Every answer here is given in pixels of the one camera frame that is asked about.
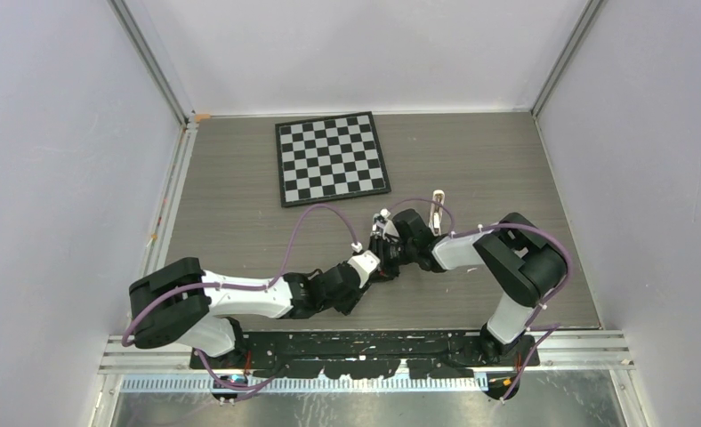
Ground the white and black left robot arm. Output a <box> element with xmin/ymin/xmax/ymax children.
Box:
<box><xmin>122</xmin><ymin>251</ymin><xmax>397</xmax><ymax>368</ymax></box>

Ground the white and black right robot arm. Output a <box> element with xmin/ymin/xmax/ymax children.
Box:
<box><xmin>368</xmin><ymin>209</ymin><xmax>572</xmax><ymax>366</ymax></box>

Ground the black and white chessboard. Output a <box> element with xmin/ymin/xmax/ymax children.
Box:
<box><xmin>274</xmin><ymin>111</ymin><xmax>391</xmax><ymax>208</ymax></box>

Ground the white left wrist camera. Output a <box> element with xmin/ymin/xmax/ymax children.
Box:
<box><xmin>348</xmin><ymin>242</ymin><xmax>381</xmax><ymax>289</ymax></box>

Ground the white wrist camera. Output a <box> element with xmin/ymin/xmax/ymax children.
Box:
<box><xmin>371</xmin><ymin>208</ymin><xmax>399</xmax><ymax>240</ymax></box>
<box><xmin>348</xmin><ymin>242</ymin><xmax>381</xmax><ymax>289</ymax></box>

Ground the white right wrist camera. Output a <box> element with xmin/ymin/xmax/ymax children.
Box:
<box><xmin>371</xmin><ymin>208</ymin><xmax>399</xmax><ymax>240</ymax></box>

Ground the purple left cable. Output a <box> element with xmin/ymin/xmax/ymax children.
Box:
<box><xmin>120</xmin><ymin>203</ymin><xmax>364</xmax><ymax>402</ymax></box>

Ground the purple cable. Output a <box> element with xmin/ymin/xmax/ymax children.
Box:
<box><xmin>385</xmin><ymin>197</ymin><xmax>575</xmax><ymax>402</ymax></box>
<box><xmin>120</xmin><ymin>203</ymin><xmax>364</xmax><ymax>402</ymax></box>

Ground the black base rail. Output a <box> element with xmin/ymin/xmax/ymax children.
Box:
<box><xmin>206</xmin><ymin>330</ymin><xmax>539</xmax><ymax>379</ymax></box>

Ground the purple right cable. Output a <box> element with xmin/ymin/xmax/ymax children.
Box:
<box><xmin>385</xmin><ymin>197</ymin><xmax>575</xmax><ymax>402</ymax></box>

